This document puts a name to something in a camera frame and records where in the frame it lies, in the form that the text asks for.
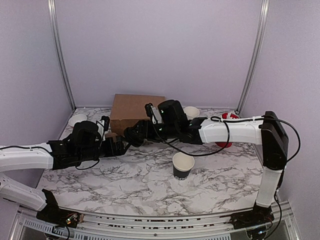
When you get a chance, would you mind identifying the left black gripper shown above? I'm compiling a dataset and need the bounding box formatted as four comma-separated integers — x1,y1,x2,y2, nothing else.
77,135,132,163

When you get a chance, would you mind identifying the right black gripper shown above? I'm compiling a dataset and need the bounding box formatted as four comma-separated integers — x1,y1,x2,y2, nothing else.
128,120,178,143

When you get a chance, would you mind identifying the single black paper cup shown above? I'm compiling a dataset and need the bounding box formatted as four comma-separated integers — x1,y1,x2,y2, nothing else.
172,152,195,181

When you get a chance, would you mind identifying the stack of black paper cups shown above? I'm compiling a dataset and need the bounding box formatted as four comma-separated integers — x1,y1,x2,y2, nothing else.
183,106,200,120

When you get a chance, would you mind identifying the stack of black cup lids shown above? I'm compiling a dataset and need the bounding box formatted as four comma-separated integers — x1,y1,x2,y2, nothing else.
125,135,144,148

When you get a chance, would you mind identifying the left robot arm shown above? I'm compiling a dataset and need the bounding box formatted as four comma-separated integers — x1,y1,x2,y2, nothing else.
0,117,130,223

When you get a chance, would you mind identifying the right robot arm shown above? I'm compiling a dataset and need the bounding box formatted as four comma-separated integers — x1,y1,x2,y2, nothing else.
123,99,289,224

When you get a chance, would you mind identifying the brown pulp cup carrier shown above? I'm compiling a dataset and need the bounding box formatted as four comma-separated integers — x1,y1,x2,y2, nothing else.
104,132,118,139

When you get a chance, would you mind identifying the brown paper bag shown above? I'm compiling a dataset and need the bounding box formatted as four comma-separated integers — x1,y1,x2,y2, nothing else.
110,93,166,136

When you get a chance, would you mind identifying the orange and white bowl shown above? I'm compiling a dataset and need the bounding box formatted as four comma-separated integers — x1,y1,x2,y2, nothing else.
68,114,88,128

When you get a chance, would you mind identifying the red cup with sugar packets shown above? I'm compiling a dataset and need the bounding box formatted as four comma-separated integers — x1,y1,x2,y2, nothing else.
216,112,239,148

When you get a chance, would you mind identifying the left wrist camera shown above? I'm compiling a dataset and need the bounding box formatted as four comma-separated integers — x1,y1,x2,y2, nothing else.
96,115,110,137

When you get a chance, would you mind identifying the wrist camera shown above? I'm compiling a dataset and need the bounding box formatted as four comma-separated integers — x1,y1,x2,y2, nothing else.
96,115,110,137
144,103,163,125

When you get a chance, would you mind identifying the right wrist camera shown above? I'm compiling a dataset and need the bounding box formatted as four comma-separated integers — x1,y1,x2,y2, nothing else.
144,103,163,125

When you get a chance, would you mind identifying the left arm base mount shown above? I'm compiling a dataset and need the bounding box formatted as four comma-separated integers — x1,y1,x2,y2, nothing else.
36,189,82,228

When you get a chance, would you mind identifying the front aluminium rail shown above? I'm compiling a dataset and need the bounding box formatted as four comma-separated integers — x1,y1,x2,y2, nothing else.
8,202,301,240

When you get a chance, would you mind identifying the left aluminium frame post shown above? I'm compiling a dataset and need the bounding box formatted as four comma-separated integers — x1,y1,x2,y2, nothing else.
47,0,76,112

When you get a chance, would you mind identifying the aluminium frame post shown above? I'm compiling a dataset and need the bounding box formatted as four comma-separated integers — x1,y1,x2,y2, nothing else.
47,0,76,112
236,0,270,114

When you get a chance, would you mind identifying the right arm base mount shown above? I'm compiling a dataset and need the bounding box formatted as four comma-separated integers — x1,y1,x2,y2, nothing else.
229,203,275,230

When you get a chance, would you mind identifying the right aluminium frame post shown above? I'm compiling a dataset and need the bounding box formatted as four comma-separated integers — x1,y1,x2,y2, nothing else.
236,0,270,114

